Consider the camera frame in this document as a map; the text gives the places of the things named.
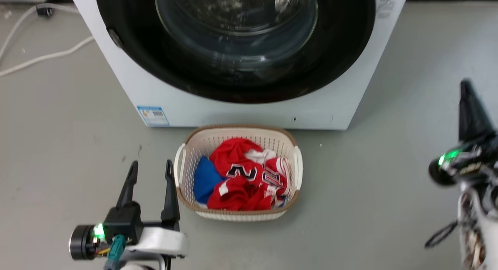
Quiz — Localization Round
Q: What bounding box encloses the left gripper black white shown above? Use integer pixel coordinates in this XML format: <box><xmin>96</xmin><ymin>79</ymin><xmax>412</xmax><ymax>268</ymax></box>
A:
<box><xmin>69</xmin><ymin>159</ymin><xmax>188</xmax><ymax>269</ymax></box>

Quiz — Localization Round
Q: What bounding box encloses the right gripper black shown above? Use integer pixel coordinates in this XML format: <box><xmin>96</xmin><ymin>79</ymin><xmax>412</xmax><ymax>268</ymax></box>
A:
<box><xmin>428</xmin><ymin>79</ymin><xmax>498</xmax><ymax>187</ymax></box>

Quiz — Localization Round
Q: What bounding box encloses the white washing machine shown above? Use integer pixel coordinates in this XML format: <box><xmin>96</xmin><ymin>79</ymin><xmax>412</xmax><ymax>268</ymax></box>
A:
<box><xmin>69</xmin><ymin>0</ymin><xmax>410</xmax><ymax>131</ymax></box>

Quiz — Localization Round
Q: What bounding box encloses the black round washing machine door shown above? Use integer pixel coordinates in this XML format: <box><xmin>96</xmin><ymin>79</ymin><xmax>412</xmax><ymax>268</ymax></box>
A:
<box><xmin>95</xmin><ymin>0</ymin><xmax>376</xmax><ymax>104</ymax></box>

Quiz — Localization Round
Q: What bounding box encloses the blue cloth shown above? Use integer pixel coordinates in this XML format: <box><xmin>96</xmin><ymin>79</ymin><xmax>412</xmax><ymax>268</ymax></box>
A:
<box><xmin>193</xmin><ymin>156</ymin><xmax>226</xmax><ymax>205</ymax></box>

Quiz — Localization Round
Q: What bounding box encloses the cream plastic laundry basket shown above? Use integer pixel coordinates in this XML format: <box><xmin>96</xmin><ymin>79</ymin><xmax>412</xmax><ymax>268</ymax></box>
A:
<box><xmin>173</xmin><ymin>124</ymin><xmax>304</xmax><ymax>223</ymax></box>

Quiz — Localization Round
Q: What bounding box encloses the blue energy label sticker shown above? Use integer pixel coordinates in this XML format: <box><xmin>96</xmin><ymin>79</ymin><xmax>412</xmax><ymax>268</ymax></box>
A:
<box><xmin>137</xmin><ymin>105</ymin><xmax>170</xmax><ymax>127</ymax></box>

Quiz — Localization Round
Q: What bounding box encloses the red sports jersey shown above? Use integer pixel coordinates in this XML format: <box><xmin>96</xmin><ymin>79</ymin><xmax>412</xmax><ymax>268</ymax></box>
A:
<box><xmin>207</xmin><ymin>137</ymin><xmax>292</xmax><ymax>212</ymax></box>

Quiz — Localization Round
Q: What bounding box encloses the grey printed sticker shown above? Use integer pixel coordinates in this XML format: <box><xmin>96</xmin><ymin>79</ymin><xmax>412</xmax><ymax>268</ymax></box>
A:
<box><xmin>375</xmin><ymin>0</ymin><xmax>396</xmax><ymax>19</ymax></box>

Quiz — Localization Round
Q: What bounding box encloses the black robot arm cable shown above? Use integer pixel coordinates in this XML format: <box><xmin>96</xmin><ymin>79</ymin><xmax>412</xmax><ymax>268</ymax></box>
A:
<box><xmin>424</xmin><ymin>219</ymin><xmax>460</xmax><ymax>249</ymax></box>

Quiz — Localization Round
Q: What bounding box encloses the white floor cable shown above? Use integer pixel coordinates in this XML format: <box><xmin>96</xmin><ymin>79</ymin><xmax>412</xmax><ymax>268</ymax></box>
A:
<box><xmin>0</xmin><ymin>35</ymin><xmax>95</xmax><ymax>77</ymax></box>

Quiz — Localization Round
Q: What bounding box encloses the white cable with black plug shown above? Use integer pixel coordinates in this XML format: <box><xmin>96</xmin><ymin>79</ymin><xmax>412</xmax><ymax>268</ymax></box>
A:
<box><xmin>0</xmin><ymin>3</ymin><xmax>80</xmax><ymax>62</ymax></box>

